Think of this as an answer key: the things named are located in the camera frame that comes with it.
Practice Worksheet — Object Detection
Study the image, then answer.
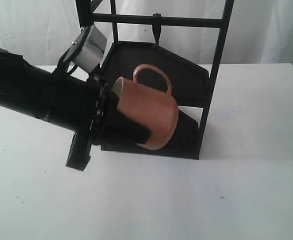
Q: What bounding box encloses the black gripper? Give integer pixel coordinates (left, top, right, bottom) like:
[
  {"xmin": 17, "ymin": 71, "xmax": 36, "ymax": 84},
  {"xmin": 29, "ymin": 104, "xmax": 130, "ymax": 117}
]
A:
[{"xmin": 65, "ymin": 75, "xmax": 150, "ymax": 171}]

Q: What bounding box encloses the terracotta ceramic mug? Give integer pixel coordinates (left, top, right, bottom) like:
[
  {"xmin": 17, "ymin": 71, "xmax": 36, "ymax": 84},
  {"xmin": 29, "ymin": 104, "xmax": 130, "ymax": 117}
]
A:
[{"xmin": 114, "ymin": 64, "xmax": 179, "ymax": 151}]

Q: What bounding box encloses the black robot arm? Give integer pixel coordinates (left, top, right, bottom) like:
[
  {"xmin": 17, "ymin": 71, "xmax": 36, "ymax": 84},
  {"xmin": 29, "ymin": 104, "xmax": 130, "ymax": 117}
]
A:
[{"xmin": 0, "ymin": 48, "xmax": 151, "ymax": 171}]

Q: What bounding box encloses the black metal shelf rack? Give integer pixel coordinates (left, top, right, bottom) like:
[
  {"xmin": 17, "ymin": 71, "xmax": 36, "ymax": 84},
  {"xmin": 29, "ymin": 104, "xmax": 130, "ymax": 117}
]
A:
[{"xmin": 76, "ymin": 0, "xmax": 234, "ymax": 160}]

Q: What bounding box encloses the white backdrop curtain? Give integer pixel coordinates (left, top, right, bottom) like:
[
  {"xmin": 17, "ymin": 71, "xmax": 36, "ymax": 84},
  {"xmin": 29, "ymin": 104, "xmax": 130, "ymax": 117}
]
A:
[{"xmin": 0, "ymin": 0, "xmax": 293, "ymax": 65}]

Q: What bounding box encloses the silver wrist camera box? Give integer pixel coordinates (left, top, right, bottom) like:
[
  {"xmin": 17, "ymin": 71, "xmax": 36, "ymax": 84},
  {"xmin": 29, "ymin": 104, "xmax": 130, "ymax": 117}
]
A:
[{"xmin": 61, "ymin": 25, "xmax": 107, "ymax": 74}]

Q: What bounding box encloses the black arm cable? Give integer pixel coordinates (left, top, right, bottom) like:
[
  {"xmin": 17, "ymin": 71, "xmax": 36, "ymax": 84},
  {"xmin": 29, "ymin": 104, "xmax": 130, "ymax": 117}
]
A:
[{"xmin": 51, "ymin": 58, "xmax": 79, "ymax": 77}]

